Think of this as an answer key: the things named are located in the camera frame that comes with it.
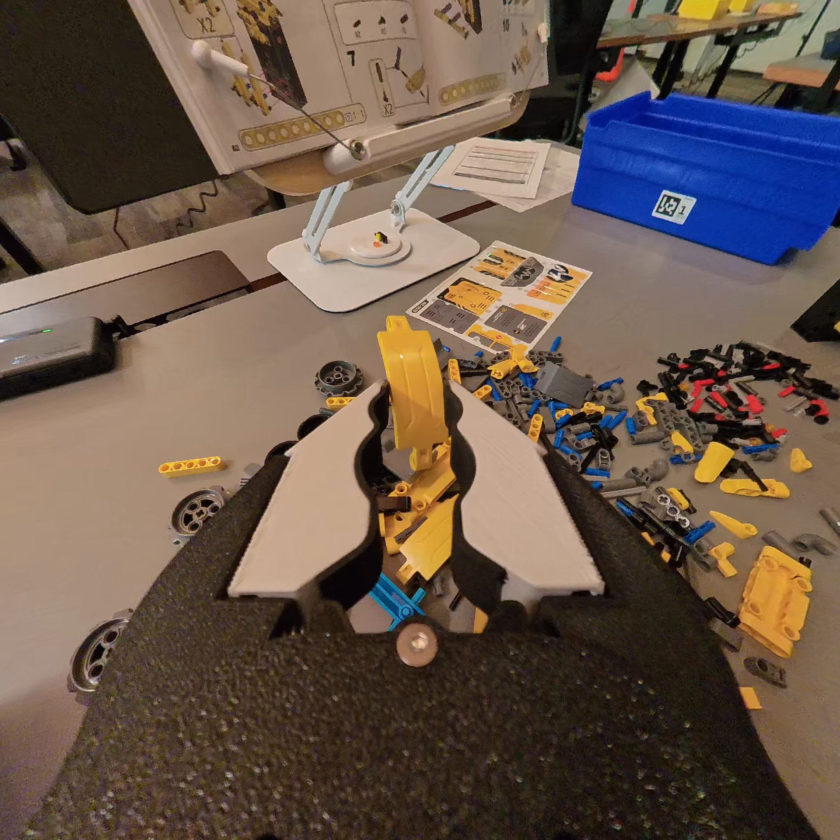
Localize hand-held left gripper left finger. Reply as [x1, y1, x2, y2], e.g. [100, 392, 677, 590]
[228, 379, 391, 621]

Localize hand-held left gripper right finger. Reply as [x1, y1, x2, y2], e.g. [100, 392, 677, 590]
[448, 379, 605, 621]

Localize pile of mixed toy bricks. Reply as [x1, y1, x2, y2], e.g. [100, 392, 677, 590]
[315, 338, 795, 631]

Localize yellow curved panel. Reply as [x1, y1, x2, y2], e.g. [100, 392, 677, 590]
[377, 315, 454, 471]

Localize heap of black red pins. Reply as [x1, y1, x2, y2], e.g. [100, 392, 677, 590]
[633, 340, 840, 460]

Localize black yellow brick model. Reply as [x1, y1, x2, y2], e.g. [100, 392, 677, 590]
[791, 289, 840, 343]

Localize silver wheel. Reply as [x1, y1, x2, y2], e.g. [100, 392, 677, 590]
[67, 609, 137, 707]
[169, 487, 232, 547]

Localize short yellow beam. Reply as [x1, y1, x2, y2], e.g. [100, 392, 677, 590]
[158, 457, 226, 478]

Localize dark grey panel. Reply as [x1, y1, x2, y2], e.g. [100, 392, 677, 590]
[537, 363, 593, 409]

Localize dark grey wheel hub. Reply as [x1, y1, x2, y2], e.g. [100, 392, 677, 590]
[314, 361, 364, 399]

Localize yellow pointed wedge piece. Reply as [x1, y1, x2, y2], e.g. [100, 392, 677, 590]
[710, 511, 760, 540]

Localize yellow sticker sheet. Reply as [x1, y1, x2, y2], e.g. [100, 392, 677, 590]
[406, 240, 593, 357]

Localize white book stand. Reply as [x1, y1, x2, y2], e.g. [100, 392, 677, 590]
[190, 39, 549, 312]

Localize yellow holed body panel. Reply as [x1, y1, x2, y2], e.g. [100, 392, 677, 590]
[737, 546, 815, 659]

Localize black power adapter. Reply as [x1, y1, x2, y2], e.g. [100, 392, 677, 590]
[0, 316, 119, 403]

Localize printed paper sheets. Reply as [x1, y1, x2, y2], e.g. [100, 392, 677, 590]
[430, 136, 580, 214]

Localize blue bin with tag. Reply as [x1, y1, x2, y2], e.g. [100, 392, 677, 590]
[570, 91, 840, 266]

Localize instruction booklet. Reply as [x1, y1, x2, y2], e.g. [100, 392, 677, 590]
[128, 0, 551, 177]

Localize black board panel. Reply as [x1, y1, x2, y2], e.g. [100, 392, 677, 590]
[0, 0, 221, 214]

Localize wooden background table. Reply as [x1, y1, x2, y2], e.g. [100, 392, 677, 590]
[597, 7, 805, 99]

